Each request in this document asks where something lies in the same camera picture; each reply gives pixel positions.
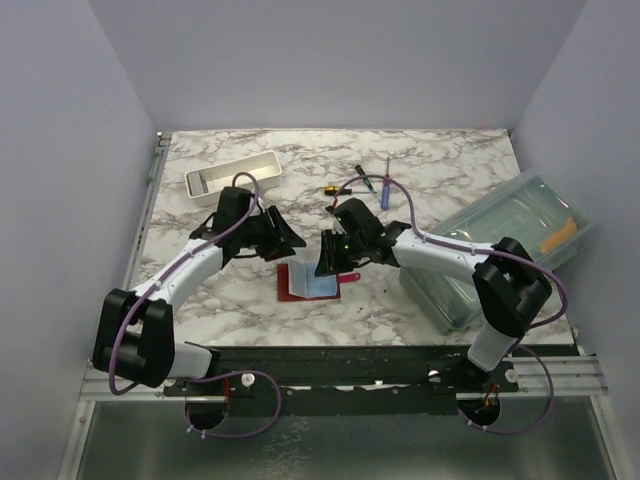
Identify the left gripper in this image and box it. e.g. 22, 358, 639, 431
238, 206, 306, 262

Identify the red card holder wallet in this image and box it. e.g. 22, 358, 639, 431
276, 261, 361, 302

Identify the clear plastic storage box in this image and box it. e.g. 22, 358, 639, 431
399, 171, 595, 334

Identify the white rectangular tray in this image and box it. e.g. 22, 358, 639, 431
184, 150, 282, 207

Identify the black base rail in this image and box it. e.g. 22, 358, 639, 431
132, 345, 594, 417

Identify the yellow black screwdriver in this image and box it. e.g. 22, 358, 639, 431
323, 186, 353, 196

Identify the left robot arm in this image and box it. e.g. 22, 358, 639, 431
92, 187, 306, 395

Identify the blue red screwdriver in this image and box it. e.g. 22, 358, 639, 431
380, 158, 390, 211

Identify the orange item in box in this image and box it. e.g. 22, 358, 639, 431
539, 217, 578, 254

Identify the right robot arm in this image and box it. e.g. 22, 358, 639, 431
315, 198, 552, 392

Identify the green black screwdriver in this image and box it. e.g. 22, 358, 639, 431
355, 164, 376, 193

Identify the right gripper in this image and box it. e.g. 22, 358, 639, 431
314, 229, 366, 278

